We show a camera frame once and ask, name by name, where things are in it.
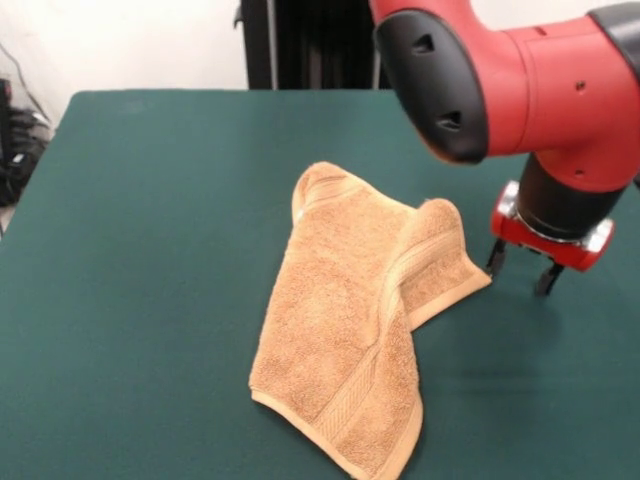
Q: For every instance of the tan terry towel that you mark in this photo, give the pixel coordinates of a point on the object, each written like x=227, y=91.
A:
x=325, y=310

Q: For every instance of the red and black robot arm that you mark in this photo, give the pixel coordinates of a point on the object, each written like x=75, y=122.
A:
x=550, y=90

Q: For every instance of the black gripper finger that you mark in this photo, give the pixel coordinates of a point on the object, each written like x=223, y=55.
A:
x=497, y=257
x=547, y=280

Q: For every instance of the dark green table cloth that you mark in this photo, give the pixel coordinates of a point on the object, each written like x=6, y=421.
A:
x=150, y=300

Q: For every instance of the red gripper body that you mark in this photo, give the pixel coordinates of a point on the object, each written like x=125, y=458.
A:
x=550, y=250

